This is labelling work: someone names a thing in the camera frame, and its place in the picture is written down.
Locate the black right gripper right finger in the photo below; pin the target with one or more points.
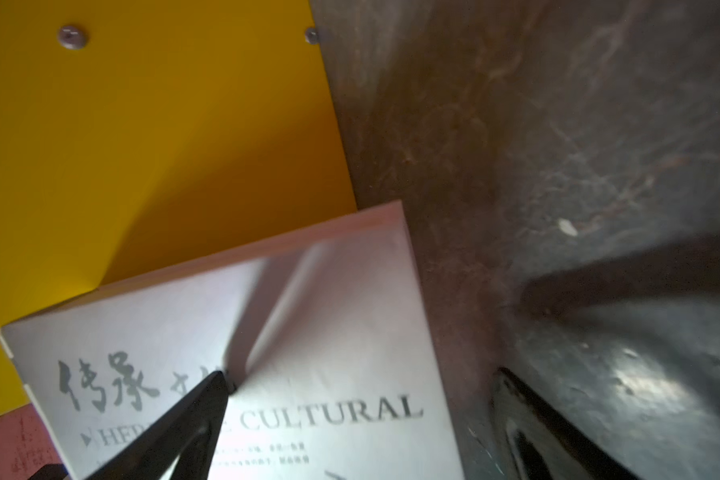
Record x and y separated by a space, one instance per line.
534 441

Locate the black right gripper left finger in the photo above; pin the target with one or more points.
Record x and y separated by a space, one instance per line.
168 432

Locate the white heritage cultural book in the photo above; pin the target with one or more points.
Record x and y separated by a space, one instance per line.
322 333

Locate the yellow pink blue bookshelf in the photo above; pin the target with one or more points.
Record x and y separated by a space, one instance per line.
135 135

